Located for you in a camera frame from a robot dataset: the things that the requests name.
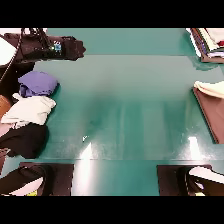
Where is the black cable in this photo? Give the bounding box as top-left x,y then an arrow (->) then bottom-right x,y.
0,27 -> 26,84

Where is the purple garment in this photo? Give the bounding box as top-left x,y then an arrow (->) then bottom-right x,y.
17,70 -> 61,99

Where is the cream garment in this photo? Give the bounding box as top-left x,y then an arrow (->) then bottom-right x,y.
193,80 -> 224,100

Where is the black garment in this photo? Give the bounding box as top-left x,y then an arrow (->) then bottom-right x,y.
0,122 -> 50,160

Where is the heap of clothes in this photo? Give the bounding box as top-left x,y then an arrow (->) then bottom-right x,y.
185,27 -> 224,65

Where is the white garment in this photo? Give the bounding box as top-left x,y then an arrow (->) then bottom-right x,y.
0,92 -> 57,130

